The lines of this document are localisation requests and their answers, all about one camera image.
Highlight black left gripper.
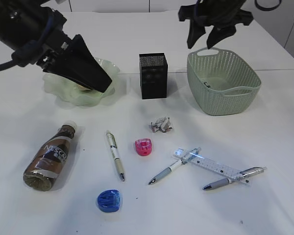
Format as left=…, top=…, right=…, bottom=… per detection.
left=11, top=12, right=112, bottom=93

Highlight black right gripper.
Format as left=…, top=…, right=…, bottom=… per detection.
left=178, top=0, right=254, bottom=48

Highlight sugar dusted bread loaf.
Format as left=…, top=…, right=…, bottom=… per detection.
left=76, top=84, right=92, bottom=92

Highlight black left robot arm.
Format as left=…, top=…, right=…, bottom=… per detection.
left=0, top=0, right=112, bottom=93

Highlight green wavy glass plate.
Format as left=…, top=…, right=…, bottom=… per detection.
left=43, top=57, right=120, bottom=107

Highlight green plastic woven basket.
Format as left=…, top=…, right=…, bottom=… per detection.
left=187, top=48, right=262, bottom=116

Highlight black mesh pen holder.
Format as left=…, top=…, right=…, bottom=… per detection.
left=139, top=53, right=168, bottom=99

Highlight white green ballpoint pen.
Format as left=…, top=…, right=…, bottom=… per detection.
left=106, top=131, right=125, bottom=182

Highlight clear grey gel pen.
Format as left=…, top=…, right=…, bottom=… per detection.
left=202, top=167, right=267, bottom=191

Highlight pink lead refill case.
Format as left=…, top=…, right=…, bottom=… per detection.
left=135, top=139, right=152, bottom=156

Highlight brown Nescafe coffee bottle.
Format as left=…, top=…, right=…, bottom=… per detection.
left=23, top=120, right=77, bottom=191

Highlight transparent plastic ruler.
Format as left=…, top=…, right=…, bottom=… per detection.
left=171, top=148, right=250, bottom=186

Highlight blue lead refill case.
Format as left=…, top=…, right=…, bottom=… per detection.
left=96, top=189, right=122, bottom=213

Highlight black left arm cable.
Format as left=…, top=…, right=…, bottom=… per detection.
left=0, top=7, right=54, bottom=74

